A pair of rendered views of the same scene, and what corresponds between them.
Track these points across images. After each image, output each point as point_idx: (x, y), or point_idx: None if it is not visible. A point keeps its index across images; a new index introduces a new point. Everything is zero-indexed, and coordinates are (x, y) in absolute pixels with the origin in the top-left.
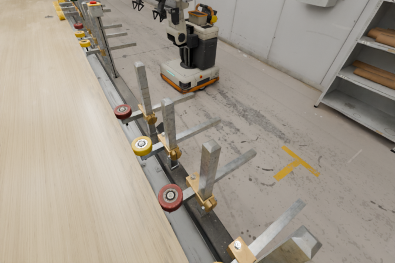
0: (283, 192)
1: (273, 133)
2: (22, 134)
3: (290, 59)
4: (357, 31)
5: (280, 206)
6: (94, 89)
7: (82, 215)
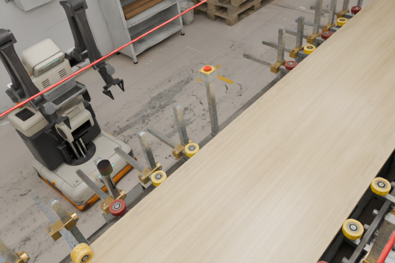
0: (243, 79)
1: (183, 86)
2: (340, 88)
3: None
4: None
5: (254, 80)
6: (280, 86)
7: (352, 47)
